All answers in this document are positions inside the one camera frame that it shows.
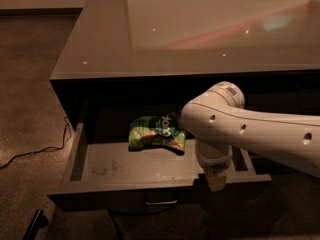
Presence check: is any black object on floor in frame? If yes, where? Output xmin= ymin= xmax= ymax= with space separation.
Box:
xmin=22 ymin=209 xmax=49 ymax=240

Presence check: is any dark wall baseboard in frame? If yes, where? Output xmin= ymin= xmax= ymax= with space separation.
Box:
xmin=0 ymin=8 xmax=82 ymax=16

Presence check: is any grey cabinet with glossy top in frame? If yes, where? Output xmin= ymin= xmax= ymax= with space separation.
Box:
xmin=50 ymin=0 xmax=320 ymax=126

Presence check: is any green snack bag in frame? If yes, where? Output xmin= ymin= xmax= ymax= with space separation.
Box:
xmin=128 ymin=112 xmax=186 ymax=153

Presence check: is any thin black floor cable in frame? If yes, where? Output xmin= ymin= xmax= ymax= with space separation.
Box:
xmin=0 ymin=116 xmax=72 ymax=170

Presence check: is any grey drawer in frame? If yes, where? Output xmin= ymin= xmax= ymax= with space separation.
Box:
xmin=46 ymin=100 xmax=273 ymax=213

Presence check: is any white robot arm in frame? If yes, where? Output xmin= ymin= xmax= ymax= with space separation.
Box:
xmin=181 ymin=82 xmax=320 ymax=191

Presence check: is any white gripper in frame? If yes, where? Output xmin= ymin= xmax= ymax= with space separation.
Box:
xmin=195 ymin=138 xmax=233 ymax=192

